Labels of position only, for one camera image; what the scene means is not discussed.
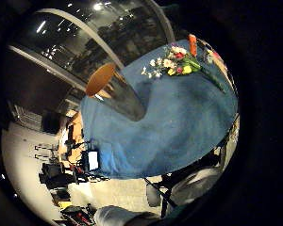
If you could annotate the mixed artificial flower bouquet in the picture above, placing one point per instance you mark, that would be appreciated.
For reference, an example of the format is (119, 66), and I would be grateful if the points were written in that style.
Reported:
(179, 62)

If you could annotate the black chair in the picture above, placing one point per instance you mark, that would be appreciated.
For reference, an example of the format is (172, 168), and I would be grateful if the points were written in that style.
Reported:
(153, 194)

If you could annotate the orange artificial flower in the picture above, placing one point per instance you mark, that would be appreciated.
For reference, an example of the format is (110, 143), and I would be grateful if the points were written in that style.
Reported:
(192, 44)

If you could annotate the pink and white artificial flower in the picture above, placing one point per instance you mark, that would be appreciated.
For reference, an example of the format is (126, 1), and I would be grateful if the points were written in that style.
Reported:
(213, 56)

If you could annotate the grey office chair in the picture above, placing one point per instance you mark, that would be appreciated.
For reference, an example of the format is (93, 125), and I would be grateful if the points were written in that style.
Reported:
(195, 182)

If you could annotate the black equipment stand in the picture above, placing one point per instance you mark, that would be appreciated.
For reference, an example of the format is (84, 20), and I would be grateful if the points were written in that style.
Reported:
(55, 175)

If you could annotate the wooden desk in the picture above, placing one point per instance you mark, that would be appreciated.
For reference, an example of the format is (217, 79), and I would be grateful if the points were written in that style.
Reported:
(76, 125)

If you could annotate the silver metal vase orange inside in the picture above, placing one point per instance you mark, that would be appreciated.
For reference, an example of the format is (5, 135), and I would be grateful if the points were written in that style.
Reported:
(122, 95)

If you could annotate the blue tablecloth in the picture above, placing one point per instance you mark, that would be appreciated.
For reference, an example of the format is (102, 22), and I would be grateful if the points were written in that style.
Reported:
(179, 125)

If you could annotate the black and red bag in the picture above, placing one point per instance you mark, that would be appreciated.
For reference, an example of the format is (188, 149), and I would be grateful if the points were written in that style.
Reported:
(77, 215)

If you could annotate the lit computer screen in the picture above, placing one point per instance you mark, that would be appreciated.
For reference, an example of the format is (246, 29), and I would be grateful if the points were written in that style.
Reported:
(93, 160)

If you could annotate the the person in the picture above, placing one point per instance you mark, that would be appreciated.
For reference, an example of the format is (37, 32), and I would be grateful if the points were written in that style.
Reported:
(116, 216)

